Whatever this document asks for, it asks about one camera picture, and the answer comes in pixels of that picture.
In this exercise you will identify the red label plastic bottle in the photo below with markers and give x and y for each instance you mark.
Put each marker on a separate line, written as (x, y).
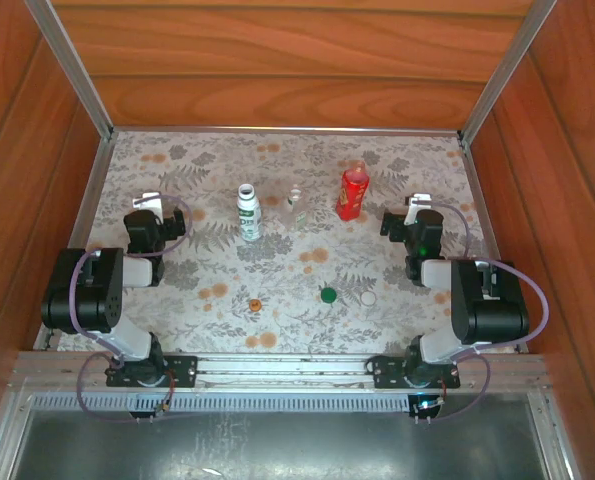
(352, 197)

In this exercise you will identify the white bottle cap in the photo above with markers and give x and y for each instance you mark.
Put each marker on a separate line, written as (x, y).
(368, 298)

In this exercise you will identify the white bottle green label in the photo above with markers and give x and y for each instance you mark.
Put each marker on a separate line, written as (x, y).
(250, 220)

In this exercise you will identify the green bottle cap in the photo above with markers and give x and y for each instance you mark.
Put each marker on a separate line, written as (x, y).
(328, 295)

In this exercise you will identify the small clear plastic bottle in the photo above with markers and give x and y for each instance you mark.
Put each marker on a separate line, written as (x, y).
(294, 210)

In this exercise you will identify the gold bottle cap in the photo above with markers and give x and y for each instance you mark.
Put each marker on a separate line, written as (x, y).
(254, 305)

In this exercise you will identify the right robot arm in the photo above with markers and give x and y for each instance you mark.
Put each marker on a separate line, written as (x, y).
(492, 305)

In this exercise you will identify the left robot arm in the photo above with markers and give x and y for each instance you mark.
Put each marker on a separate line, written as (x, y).
(84, 295)

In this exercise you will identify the floral table cloth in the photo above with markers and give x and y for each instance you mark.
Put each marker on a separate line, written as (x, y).
(277, 160)

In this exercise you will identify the galvanised metal sheet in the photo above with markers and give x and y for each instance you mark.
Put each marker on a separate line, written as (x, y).
(277, 445)

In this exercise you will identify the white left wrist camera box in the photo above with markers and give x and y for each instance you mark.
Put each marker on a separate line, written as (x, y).
(147, 200)

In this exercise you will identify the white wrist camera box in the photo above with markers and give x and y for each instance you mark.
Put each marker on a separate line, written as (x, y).
(147, 200)
(418, 205)

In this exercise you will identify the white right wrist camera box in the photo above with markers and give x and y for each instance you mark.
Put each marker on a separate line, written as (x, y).
(418, 205)

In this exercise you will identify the aluminium side rail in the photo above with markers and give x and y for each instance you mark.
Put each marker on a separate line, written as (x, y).
(472, 165)
(88, 200)

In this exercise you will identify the aluminium back rail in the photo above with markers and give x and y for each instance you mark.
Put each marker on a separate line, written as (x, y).
(277, 129)

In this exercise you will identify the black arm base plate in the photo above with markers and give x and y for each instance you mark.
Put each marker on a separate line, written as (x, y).
(182, 372)
(387, 372)

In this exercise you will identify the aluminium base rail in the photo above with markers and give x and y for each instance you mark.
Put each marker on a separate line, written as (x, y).
(277, 367)

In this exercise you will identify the aluminium corner post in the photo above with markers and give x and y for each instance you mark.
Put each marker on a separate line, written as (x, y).
(69, 65)
(507, 65)

